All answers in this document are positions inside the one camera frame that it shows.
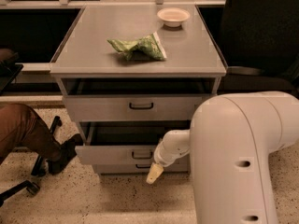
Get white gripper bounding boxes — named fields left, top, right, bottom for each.
left=146, top=142, right=179, bottom=184

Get grey drawer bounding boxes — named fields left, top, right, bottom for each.
left=93, top=163, right=190, bottom=175
left=63, top=94, right=211, bottom=121
left=77, top=120, right=190, bottom=166

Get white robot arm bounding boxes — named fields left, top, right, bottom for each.
left=147, top=91, right=299, bottom=224

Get grey drawer cabinet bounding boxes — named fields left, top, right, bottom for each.
left=49, top=4, right=227, bottom=175

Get dark shoe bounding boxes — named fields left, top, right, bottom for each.
left=47, top=133, right=83, bottom=175

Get green chip bag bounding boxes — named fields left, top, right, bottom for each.
left=107, top=33, right=167, bottom=61

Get person leg brown trousers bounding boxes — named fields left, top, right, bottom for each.
left=0, top=104, right=62, bottom=163

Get white bowl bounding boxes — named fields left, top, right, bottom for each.
left=157, top=7, right=190, bottom=28

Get black office chair left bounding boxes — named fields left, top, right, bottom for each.
left=0, top=49, right=64, bottom=207

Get black office chair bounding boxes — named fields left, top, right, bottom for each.
left=0, top=49, right=64, bottom=207
left=217, top=0, right=299, bottom=96

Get black office chair right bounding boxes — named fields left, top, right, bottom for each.
left=217, top=0, right=299, bottom=96

